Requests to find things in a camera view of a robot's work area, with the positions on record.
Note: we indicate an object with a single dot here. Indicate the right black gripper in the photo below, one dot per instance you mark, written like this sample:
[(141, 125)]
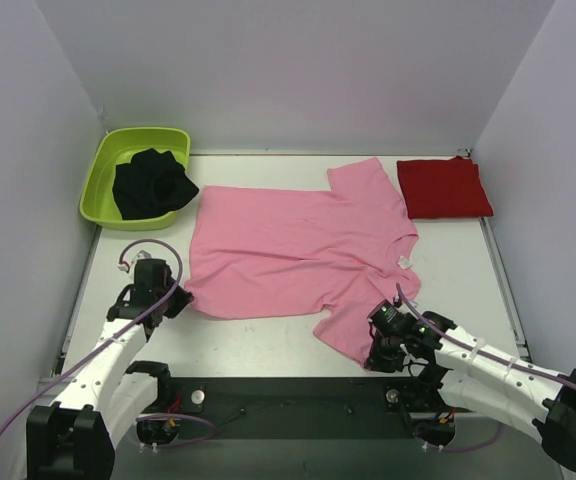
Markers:
[(377, 350)]

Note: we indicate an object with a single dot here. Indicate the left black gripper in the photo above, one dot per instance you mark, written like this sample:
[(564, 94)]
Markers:
[(169, 304)]

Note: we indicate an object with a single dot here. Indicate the pink t shirt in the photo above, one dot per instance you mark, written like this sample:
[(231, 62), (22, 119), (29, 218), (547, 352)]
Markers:
[(262, 253)]

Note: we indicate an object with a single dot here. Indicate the green plastic basin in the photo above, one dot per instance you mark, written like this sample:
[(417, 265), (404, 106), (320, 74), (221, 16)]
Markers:
[(97, 202)]

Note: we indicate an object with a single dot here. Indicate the red t shirt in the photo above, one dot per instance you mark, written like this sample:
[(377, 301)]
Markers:
[(443, 189)]

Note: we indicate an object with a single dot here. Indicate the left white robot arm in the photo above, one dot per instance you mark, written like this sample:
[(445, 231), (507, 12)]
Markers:
[(75, 437)]

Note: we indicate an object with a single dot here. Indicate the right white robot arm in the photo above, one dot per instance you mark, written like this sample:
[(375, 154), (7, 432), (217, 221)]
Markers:
[(469, 374)]

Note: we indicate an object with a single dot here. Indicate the black t shirt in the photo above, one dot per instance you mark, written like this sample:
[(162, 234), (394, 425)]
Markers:
[(151, 185)]

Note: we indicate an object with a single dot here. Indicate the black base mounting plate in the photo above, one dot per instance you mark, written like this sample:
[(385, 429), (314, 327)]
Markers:
[(316, 408)]

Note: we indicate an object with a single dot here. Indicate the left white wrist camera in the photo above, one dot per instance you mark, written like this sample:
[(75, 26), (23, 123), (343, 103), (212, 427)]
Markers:
[(126, 266)]

